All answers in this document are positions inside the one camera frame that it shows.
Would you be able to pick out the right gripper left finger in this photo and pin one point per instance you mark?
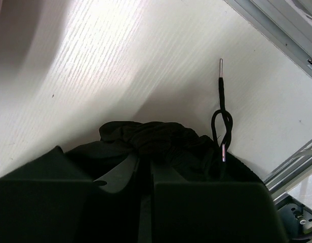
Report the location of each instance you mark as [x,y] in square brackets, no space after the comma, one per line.
[52,200]

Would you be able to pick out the aluminium frame rail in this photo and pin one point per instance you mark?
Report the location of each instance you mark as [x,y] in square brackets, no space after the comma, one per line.
[288,26]

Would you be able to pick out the black trousers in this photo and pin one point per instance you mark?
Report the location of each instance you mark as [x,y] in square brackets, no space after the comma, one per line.
[194,157]

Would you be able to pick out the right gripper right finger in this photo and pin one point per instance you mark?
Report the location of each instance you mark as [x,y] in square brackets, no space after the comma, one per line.
[184,211]

